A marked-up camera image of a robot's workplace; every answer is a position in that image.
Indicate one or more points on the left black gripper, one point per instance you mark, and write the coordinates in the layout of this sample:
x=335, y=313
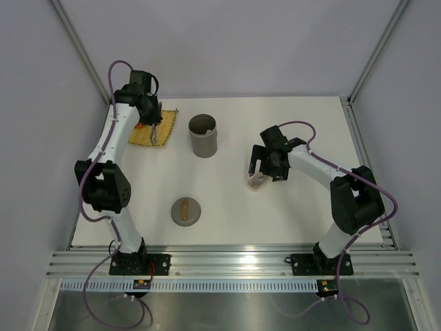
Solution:
x=155, y=118

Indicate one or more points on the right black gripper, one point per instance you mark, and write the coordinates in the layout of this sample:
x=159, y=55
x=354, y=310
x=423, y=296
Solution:
x=260, y=152

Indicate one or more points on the clear cutlery case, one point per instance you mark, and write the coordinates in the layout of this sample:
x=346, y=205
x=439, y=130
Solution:
x=257, y=181

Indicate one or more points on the grey cylindrical lunch container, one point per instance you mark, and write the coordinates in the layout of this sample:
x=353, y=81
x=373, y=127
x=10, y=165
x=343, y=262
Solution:
x=203, y=146

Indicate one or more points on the grey round lid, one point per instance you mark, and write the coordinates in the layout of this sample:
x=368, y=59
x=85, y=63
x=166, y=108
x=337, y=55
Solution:
x=194, y=212

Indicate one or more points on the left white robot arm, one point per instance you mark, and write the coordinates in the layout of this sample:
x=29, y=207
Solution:
x=104, y=191

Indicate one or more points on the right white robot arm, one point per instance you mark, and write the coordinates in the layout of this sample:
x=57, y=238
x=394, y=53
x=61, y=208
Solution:
x=356, y=200

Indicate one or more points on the bamboo mat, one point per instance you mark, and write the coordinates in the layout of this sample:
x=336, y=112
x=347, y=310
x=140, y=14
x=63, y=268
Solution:
x=141, y=136

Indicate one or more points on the brown lid handle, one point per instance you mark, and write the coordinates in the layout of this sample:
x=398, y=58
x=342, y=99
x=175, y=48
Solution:
x=184, y=209

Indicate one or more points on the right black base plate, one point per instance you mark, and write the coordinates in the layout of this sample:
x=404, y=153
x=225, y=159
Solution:
x=308, y=264

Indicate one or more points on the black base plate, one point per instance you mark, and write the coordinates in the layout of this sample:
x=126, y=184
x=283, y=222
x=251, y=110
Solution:
x=123, y=264
x=308, y=264

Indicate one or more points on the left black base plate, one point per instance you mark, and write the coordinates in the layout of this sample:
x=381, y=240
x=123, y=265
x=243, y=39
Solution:
x=123, y=264

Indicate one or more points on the aluminium front rail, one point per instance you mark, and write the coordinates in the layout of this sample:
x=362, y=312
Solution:
x=240, y=261

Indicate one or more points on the white slotted cable duct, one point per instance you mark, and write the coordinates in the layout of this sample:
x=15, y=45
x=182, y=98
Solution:
x=193, y=285

